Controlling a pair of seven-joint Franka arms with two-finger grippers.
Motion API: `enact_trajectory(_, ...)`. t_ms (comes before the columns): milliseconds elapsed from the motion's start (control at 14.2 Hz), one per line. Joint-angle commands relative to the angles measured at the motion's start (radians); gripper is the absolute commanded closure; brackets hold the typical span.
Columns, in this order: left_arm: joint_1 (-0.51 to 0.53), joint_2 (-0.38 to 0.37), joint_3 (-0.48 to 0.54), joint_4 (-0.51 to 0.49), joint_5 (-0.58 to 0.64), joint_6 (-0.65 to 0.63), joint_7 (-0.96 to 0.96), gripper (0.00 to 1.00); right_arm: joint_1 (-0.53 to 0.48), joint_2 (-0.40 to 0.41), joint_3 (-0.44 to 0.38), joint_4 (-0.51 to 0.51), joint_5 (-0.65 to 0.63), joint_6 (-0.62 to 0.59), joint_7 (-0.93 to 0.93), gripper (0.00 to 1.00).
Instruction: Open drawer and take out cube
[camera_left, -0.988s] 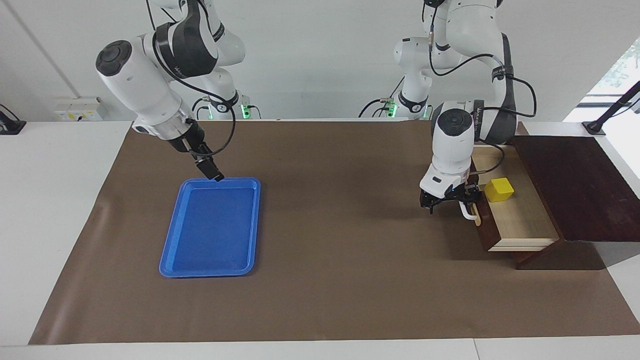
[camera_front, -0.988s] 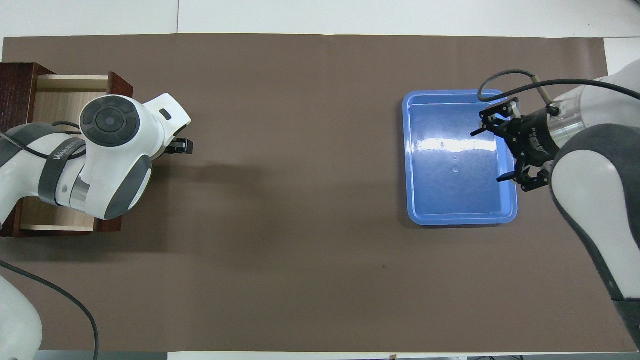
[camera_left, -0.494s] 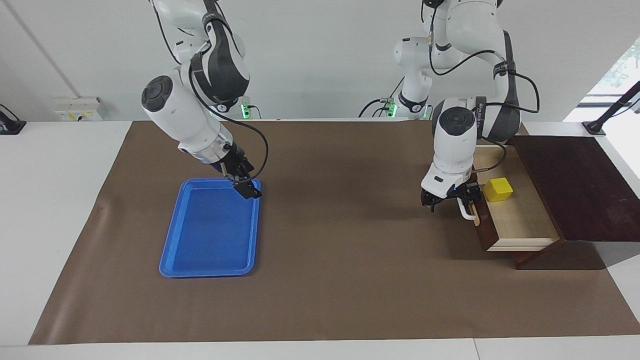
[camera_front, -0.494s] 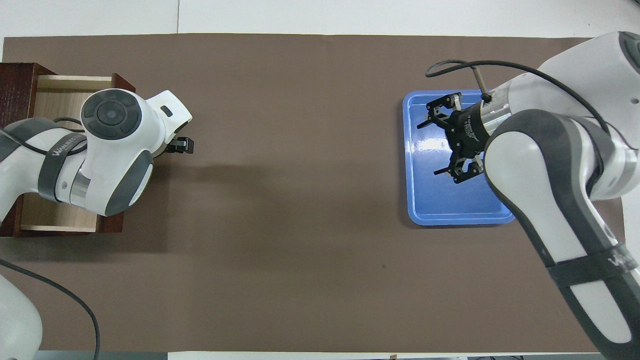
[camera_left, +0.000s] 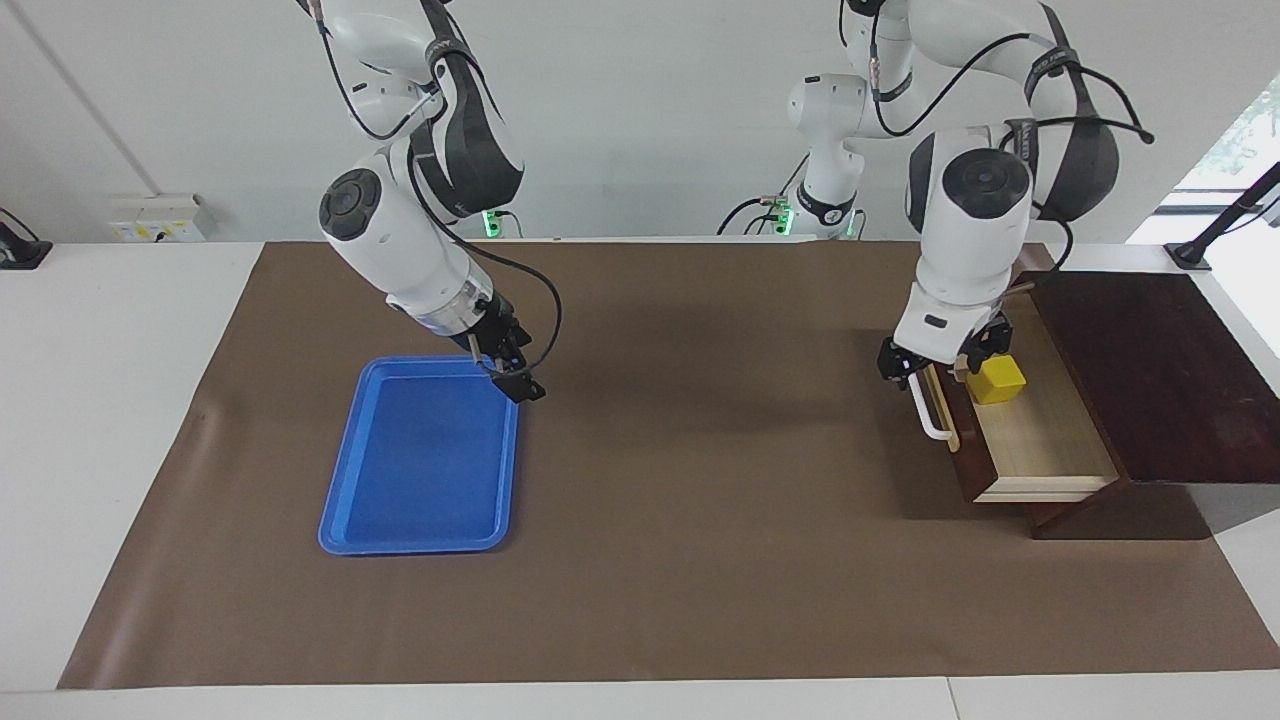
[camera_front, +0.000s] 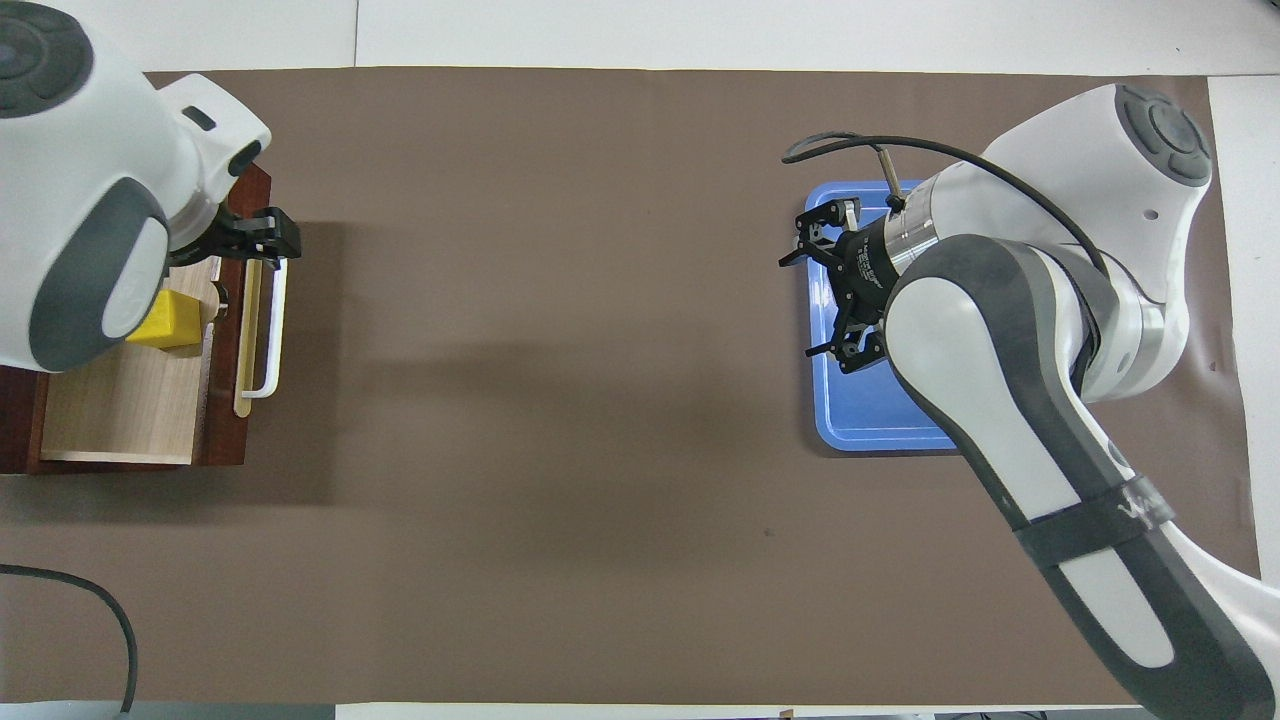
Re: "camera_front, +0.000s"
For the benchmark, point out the yellow cube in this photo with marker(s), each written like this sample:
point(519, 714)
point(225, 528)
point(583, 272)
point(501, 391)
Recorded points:
point(170, 322)

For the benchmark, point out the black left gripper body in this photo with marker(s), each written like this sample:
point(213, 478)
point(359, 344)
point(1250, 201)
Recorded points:
point(225, 240)

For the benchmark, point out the wooden drawer with dark front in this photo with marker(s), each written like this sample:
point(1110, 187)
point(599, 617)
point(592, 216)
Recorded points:
point(130, 410)

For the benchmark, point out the brown table mat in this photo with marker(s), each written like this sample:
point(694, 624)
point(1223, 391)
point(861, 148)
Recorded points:
point(600, 450)

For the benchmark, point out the blue plastic tray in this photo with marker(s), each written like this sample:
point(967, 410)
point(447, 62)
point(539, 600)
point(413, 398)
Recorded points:
point(850, 410)

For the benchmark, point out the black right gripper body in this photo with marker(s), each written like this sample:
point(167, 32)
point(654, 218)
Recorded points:
point(862, 275)

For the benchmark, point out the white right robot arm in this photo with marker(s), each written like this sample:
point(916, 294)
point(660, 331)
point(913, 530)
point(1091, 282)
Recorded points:
point(1000, 350)

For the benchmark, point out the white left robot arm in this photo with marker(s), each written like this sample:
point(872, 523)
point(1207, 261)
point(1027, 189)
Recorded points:
point(70, 150)

